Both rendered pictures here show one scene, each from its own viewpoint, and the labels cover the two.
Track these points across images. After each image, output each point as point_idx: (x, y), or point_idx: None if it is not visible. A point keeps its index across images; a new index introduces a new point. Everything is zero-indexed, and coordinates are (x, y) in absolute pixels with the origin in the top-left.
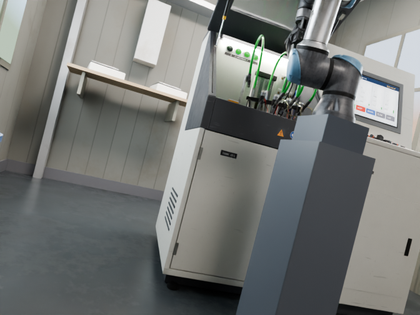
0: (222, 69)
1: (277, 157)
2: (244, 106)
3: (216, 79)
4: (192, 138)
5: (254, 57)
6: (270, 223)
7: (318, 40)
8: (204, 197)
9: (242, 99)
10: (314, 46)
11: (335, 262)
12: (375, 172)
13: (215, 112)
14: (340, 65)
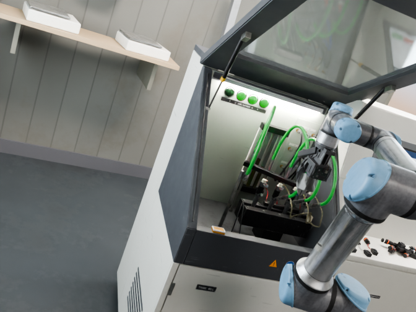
0: (215, 120)
1: None
2: (232, 238)
3: (206, 133)
4: (164, 250)
5: (261, 104)
6: None
7: (320, 280)
8: None
9: (239, 157)
10: (313, 288)
11: None
12: (382, 296)
13: (194, 246)
14: (342, 304)
